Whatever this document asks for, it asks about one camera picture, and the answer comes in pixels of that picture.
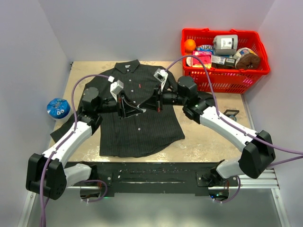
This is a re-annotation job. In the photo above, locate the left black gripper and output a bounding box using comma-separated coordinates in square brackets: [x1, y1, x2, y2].
[96, 90, 143, 120]

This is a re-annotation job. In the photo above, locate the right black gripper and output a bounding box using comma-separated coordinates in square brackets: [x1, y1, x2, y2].
[140, 83, 187, 113]

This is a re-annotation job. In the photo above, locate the black pinstriped button shirt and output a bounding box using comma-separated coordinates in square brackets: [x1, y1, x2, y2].
[49, 59, 214, 158]

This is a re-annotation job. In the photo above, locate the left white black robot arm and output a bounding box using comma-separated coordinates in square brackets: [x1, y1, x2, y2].
[26, 87, 145, 200]

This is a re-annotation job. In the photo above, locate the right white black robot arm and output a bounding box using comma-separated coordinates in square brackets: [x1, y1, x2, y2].
[138, 76, 276, 186]

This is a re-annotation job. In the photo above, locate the black framed brooch card right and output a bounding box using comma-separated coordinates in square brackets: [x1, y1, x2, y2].
[223, 109, 240, 122]

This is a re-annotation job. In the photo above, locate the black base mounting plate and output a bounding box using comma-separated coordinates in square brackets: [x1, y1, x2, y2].
[68, 162, 264, 198]

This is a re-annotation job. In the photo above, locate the orange fruit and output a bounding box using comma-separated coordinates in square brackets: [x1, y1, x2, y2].
[184, 39, 196, 53]

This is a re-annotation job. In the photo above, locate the blue wrapped round package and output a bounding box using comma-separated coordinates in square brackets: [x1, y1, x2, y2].
[46, 98, 71, 121]

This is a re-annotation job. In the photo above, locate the pink snack box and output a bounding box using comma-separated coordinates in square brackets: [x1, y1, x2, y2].
[192, 51, 212, 69]

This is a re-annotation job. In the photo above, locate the red plastic shopping basket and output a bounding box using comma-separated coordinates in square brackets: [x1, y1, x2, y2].
[180, 28, 270, 94]

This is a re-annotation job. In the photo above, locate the blue white barcode box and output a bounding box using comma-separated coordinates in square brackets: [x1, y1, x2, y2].
[211, 55, 236, 67]

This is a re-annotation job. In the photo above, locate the grey labelled bag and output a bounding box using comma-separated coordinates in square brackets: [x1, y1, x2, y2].
[213, 35, 238, 55]

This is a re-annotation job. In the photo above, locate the white round labelled package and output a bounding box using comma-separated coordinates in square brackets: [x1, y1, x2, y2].
[233, 47, 258, 61]

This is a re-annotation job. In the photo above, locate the brown doughnut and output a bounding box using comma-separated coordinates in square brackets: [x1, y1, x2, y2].
[235, 53, 261, 70]

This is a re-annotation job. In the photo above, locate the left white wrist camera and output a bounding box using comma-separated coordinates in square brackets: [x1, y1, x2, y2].
[108, 76, 124, 102]

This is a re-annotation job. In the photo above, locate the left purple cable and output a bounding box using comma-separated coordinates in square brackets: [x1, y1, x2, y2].
[39, 74, 114, 227]

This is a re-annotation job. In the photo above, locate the purple cable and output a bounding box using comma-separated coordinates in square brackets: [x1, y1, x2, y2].
[164, 56, 303, 204]
[39, 74, 114, 227]

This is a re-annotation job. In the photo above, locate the aluminium frame rail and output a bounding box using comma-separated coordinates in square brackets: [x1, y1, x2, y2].
[233, 94, 291, 227]

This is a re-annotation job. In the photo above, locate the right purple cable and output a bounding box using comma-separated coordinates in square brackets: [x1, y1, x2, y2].
[164, 56, 303, 204]

